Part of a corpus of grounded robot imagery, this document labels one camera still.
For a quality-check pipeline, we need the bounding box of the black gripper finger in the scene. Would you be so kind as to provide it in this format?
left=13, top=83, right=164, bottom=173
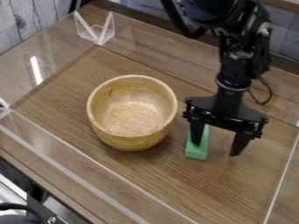
left=229, top=129, right=252, bottom=157
left=191, top=118, right=204, bottom=146

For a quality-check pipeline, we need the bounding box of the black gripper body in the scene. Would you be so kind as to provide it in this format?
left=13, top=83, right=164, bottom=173
left=181, top=78, right=268, bottom=138

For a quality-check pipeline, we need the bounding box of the green rectangular block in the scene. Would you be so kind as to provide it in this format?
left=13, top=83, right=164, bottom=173
left=184, top=125, right=211, bottom=160

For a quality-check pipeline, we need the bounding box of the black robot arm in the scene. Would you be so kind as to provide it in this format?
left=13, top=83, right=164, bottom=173
left=160, top=0, right=272, bottom=157

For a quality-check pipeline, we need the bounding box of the wooden bowl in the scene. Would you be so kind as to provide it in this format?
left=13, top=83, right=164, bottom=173
left=87, top=74, right=177, bottom=151

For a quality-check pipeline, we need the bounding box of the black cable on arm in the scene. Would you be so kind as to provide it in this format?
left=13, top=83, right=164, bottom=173
left=247, top=75, right=275, bottom=107

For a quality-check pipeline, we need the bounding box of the clear acrylic corner bracket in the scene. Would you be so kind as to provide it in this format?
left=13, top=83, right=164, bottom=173
left=73, top=10, right=115, bottom=46

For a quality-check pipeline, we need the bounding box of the clear acrylic tray wall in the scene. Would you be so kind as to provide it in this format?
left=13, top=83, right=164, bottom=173
left=0, top=102, right=197, bottom=224

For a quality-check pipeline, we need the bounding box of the black table clamp mount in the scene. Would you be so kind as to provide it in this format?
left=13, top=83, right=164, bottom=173
left=0, top=186, right=71, bottom=224

